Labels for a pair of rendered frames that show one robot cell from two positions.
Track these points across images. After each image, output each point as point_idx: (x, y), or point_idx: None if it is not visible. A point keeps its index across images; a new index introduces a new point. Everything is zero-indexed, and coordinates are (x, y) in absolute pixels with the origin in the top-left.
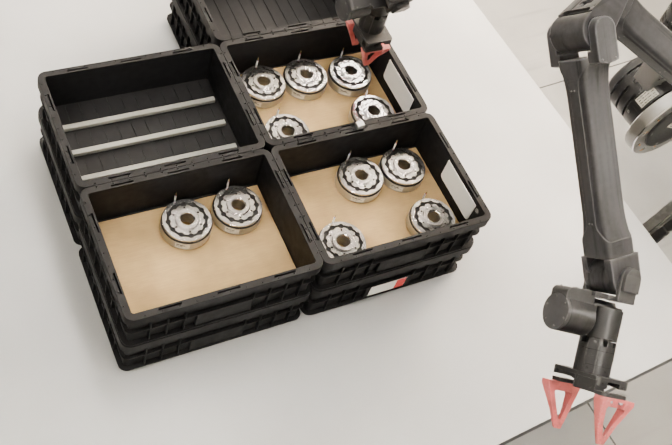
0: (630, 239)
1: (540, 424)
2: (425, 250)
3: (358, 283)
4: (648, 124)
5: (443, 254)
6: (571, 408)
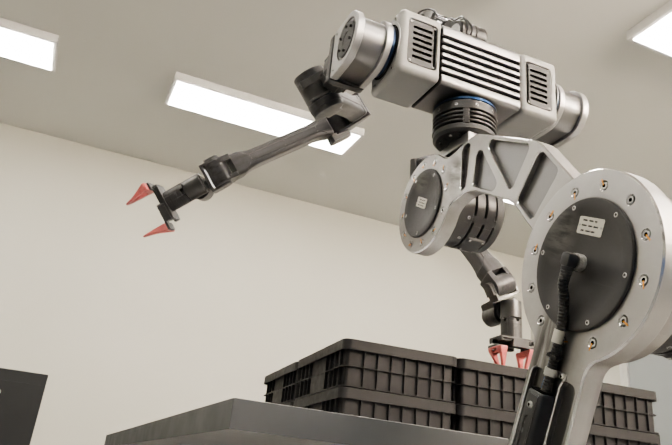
0: (234, 152)
1: (158, 424)
2: (324, 374)
3: (302, 402)
4: (401, 203)
5: (329, 388)
6: (166, 419)
